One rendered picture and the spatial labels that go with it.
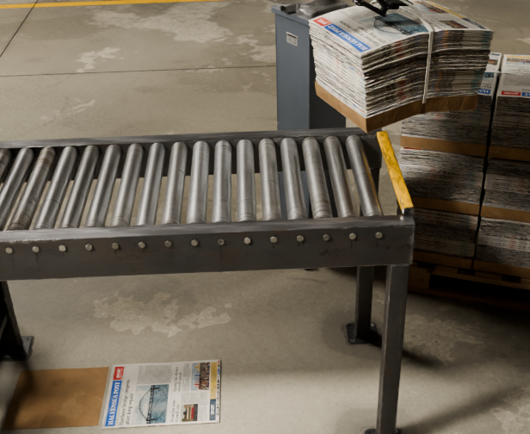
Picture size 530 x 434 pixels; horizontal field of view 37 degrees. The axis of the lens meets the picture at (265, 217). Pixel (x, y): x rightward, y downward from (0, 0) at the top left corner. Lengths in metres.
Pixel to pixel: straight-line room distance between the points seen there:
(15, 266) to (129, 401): 0.78
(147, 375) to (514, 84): 1.54
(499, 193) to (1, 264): 1.63
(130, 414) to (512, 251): 1.41
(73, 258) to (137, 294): 1.09
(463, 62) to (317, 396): 1.16
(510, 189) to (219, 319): 1.12
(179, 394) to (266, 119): 2.07
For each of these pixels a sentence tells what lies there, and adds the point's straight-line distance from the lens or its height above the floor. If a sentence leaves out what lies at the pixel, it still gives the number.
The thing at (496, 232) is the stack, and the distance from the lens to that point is 2.91.
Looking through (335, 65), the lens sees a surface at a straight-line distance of 2.16.
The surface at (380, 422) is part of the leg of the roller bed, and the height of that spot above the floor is 0.12.
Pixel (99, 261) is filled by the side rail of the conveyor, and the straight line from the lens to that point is 2.04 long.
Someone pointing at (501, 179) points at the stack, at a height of 0.53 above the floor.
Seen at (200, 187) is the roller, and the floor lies 0.80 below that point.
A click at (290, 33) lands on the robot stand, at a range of 2.85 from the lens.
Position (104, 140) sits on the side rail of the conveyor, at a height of 0.80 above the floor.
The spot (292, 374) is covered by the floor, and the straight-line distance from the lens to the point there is 2.73.
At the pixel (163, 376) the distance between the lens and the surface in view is 2.75.
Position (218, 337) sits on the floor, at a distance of 2.88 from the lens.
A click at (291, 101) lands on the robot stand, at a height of 0.67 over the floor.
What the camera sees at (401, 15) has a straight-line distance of 2.22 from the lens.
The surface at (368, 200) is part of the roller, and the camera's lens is 2.09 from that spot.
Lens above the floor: 1.89
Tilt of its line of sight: 33 degrees down
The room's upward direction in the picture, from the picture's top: 2 degrees counter-clockwise
